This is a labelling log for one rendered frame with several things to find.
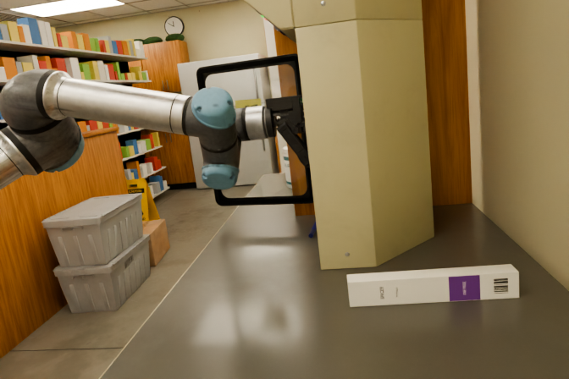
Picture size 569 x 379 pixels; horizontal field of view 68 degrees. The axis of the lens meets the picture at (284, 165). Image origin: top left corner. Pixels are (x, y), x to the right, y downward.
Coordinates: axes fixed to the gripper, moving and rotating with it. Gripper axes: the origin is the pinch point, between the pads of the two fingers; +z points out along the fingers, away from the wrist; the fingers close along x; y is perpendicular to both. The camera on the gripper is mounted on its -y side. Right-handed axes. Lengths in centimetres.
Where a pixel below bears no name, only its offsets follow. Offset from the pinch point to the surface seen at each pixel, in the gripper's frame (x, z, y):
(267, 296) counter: -23.7, -20.0, -27.7
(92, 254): 142, -169, -80
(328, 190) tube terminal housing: -14.0, -7.4, -11.4
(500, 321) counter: -34.1, 16.3, -27.8
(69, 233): 140, -181, -64
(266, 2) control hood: -14.0, -15.2, 24.5
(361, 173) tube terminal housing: -14.0, -1.0, -8.6
